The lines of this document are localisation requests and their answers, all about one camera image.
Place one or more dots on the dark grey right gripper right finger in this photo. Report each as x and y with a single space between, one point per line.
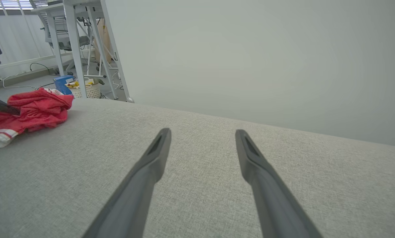
277 205

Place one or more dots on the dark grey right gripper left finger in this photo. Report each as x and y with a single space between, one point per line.
134 198

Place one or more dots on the red and white jersey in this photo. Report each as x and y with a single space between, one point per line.
35 110

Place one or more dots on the blue box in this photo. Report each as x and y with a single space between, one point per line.
63 82

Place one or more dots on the yellow toy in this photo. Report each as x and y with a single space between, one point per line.
72 84

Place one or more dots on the white woven laundry basket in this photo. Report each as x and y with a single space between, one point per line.
91 92

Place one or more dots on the grey office chair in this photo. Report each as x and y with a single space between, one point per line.
73 42

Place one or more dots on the brown cardboard box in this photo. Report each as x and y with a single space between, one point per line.
105 39

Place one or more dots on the white partition panel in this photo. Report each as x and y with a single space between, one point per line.
250 49

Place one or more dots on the white metal table frame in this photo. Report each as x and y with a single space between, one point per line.
72 39

